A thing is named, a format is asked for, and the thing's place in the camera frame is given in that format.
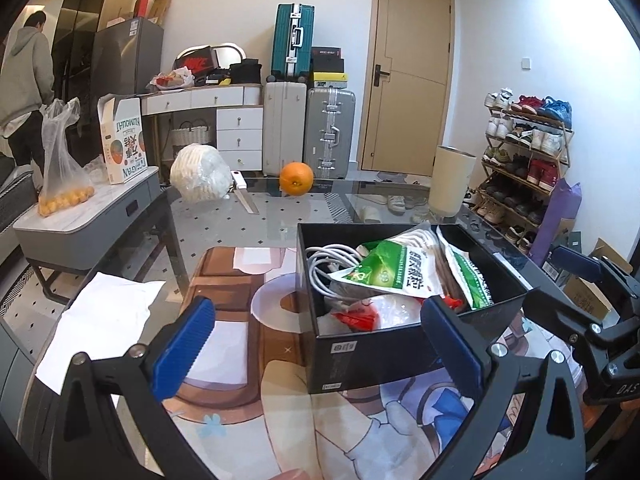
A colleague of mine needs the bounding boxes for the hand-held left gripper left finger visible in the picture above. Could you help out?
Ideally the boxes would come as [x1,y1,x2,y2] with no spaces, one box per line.
[52,296,217,480]

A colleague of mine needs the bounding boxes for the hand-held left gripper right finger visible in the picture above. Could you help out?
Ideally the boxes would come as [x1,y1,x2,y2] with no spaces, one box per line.
[419,294,588,480]

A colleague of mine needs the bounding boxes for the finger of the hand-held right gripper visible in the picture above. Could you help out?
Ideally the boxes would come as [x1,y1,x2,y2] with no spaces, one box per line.
[522,289,603,343]
[552,245,635,288]

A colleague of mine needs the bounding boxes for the black storage box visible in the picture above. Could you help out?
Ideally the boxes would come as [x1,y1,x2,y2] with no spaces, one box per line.
[295,220,532,395]

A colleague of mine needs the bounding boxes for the green white medicine packet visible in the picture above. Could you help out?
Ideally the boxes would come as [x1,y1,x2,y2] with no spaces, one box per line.
[435,224,496,312]
[329,238,444,302]

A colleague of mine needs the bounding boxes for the red white plastic packet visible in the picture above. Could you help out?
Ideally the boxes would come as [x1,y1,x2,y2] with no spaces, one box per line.
[317,293,427,337]

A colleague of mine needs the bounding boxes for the clear bag of white rope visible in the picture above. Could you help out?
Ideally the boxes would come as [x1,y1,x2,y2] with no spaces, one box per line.
[394,222,444,257]

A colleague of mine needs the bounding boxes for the open cardboard box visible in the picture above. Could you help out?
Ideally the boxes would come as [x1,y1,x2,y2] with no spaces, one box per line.
[562,237,634,322]

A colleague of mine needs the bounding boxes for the purple bag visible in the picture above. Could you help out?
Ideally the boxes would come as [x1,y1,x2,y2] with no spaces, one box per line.
[528,177,584,269]

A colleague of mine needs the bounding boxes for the white paper sheet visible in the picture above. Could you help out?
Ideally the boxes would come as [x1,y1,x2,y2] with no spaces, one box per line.
[34,270,167,394]

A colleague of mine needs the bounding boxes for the metal shoe rack with shoes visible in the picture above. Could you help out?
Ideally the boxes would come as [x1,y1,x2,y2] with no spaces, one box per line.
[461,87,577,257]

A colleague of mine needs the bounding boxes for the printed cartoon table mat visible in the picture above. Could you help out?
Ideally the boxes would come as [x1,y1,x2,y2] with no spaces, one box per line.
[164,245,587,480]

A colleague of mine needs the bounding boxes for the cream cylindrical bin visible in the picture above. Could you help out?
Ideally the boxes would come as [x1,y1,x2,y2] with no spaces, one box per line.
[428,144,478,219]

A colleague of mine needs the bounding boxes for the grey side table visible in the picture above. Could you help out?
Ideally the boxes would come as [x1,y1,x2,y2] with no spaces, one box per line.
[12,164,177,307]

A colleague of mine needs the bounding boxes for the white flat tool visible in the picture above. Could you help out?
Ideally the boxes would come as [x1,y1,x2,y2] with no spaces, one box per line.
[230,170,261,215]

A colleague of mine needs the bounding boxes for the white bundle in clear bag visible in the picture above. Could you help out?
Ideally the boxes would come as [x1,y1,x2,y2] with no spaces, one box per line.
[169,143,232,205]

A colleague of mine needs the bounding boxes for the plastic bag of kumquats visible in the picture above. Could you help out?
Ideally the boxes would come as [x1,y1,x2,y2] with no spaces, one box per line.
[37,97,96,219]

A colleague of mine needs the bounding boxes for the large orange fruit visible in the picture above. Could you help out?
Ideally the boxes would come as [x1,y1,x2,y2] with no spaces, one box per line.
[278,161,315,196]

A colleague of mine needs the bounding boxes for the printed fruit carton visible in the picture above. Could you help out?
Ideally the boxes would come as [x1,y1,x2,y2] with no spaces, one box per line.
[97,93,149,186]

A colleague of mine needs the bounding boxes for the wicker basket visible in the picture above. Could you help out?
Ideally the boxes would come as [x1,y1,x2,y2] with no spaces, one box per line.
[169,118,214,149]

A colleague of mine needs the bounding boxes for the white dresser with drawers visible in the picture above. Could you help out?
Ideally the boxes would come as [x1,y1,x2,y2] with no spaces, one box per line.
[139,83,265,174]

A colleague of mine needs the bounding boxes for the white suitcase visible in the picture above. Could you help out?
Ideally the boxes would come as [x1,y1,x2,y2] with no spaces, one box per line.
[262,79,308,179]

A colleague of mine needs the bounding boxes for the silver suitcase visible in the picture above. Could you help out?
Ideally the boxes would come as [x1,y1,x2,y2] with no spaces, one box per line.
[303,87,357,181]

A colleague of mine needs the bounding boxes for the tan wooden door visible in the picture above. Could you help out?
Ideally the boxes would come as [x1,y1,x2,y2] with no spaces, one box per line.
[355,0,457,179]

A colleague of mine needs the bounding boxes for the plastic bag of food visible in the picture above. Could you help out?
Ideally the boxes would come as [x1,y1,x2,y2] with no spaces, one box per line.
[149,68,195,91]

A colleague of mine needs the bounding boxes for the black bag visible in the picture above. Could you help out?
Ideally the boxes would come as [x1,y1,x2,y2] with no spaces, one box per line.
[228,58,264,86]

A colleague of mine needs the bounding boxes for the red black shoe box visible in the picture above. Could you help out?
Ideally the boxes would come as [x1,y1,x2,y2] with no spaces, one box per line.
[173,45,217,79]

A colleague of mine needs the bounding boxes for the grey refrigerator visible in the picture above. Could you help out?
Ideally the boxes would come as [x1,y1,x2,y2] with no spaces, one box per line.
[89,16,165,97]

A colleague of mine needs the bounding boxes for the stack of black boxes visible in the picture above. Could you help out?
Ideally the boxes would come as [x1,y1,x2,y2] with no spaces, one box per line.
[309,45,347,89]

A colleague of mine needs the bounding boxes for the teal suitcase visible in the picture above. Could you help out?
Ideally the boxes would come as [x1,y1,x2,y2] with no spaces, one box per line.
[270,3,317,84]

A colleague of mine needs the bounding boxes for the flat cardboard piece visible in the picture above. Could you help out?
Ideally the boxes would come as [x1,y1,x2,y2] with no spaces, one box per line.
[149,0,174,26]

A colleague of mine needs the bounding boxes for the black tall cabinet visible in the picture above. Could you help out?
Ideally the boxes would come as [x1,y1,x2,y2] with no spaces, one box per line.
[52,0,140,104]

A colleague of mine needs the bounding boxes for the white rounded frame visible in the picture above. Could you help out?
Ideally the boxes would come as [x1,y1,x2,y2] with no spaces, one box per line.
[212,42,247,69]

